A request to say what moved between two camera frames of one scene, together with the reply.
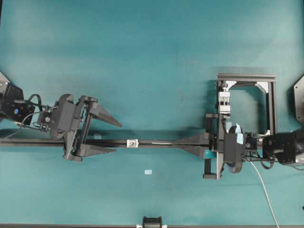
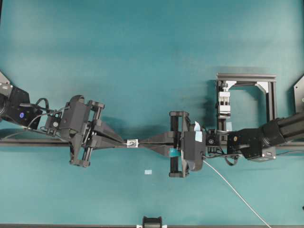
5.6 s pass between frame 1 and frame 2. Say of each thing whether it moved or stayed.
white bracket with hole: stayed
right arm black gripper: moved
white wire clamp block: stayed
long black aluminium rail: stayed
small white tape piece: stayed
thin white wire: moved
